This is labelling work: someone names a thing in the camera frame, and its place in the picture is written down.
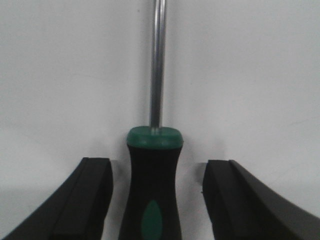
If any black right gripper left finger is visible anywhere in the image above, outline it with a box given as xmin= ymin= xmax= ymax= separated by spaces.
xmin=5 ymin=157 xmax=113 ymax=240

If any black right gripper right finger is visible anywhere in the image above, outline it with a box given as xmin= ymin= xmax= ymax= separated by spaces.
xmin=202 ymin=160 xmax=320 ymax=240

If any green black screwdriver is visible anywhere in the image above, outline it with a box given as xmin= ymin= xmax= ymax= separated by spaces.
xmin=118 ymin=0 xmax=184 ymax=240

